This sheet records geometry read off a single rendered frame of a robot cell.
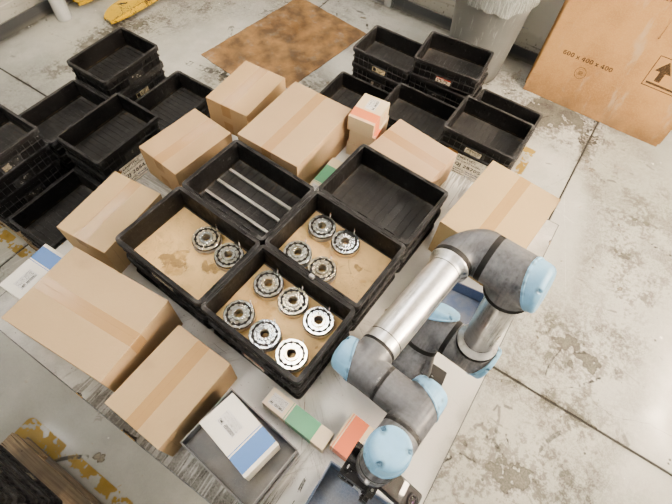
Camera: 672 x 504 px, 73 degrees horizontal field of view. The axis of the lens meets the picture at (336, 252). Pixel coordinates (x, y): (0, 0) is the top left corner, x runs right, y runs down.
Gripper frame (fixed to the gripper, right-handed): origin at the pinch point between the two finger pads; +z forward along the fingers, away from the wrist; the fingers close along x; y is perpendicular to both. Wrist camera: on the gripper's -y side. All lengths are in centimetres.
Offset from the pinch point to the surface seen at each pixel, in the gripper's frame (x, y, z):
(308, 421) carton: -12.2, 23.3, 34.9
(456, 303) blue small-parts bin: -80, 4, 35
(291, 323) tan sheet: -32, 46, 26
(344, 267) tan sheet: -60, 43, 24
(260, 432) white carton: 1.0, 31.0, 22.6
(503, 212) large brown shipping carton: -111, 6, 12
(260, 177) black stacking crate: -74, 94, 22
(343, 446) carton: -12.1, 10.2, 33.5
